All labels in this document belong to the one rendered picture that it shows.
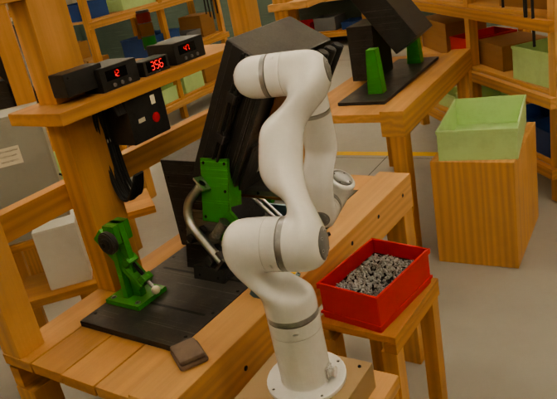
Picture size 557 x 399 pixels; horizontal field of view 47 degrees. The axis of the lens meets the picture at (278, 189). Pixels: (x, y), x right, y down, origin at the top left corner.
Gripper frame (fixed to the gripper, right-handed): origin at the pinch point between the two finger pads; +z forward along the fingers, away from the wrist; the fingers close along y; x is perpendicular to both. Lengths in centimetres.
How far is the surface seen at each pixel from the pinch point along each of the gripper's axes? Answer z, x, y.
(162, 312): 28.0, 22.6, -28.5
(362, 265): 4.3, -15.5, 17.7
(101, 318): 38, 37, -38
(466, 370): 72, -71, 83
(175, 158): 12, 59, 12
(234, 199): 4.9, 29.5, 6.3
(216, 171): -1.9, 38.2, 4.3
